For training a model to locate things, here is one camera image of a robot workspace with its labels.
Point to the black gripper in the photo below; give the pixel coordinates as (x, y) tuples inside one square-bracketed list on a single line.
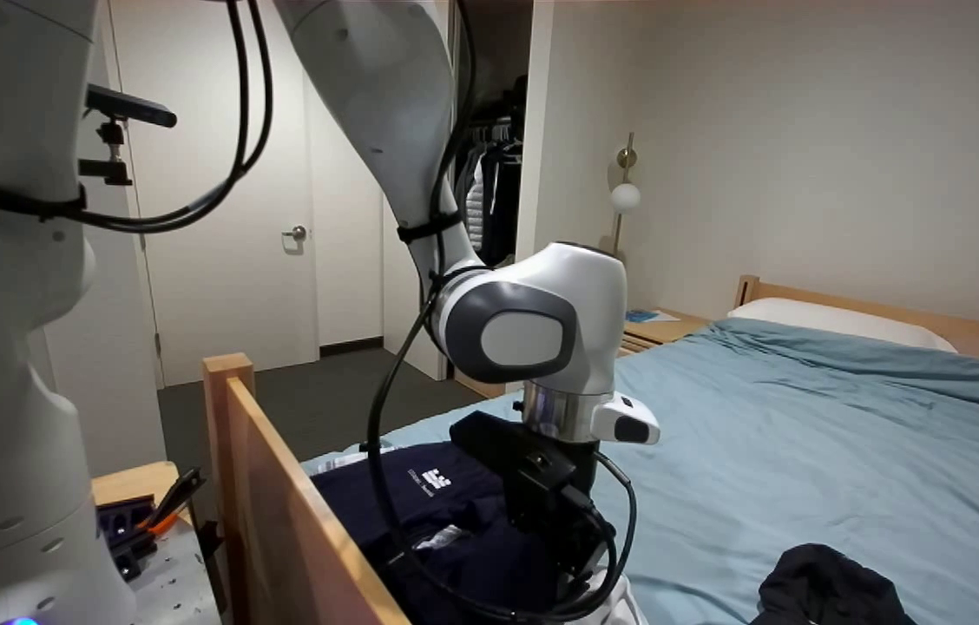
[(565, 524)]

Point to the plain navy blue t-shirt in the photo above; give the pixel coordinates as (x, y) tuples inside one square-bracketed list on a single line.
[(490, 568)]

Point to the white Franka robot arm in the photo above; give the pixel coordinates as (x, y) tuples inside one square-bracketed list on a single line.
[(6, 349)]

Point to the wooden nightstand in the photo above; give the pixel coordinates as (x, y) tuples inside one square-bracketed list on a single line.
[(669, 330)]

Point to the blue book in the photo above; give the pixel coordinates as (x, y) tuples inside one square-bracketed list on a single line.
[(644, 314)]

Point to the light blue duvet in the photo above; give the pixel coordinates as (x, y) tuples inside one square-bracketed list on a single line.
[(802, 465)]

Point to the small black garment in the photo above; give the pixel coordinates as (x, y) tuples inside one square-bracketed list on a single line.
[(825, 593)]

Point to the white pillow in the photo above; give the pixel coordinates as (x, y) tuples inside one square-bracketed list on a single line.
[(838, 318)]

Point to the grey perforated mounting plate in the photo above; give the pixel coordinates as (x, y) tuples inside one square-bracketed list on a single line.
[(182, 577)]

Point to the small wooden side table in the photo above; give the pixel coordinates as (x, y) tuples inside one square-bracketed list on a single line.
[(130, 482)]

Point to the dark box on side table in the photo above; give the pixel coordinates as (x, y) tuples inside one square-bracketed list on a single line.
[(121, 524)]

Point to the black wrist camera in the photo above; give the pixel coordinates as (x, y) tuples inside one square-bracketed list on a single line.
[(500, 445)]

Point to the wooden bed frame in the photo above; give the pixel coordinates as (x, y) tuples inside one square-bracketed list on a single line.
[(268, 498)]

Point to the black camera on stand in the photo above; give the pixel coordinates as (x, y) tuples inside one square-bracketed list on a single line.
[(130, 110)]

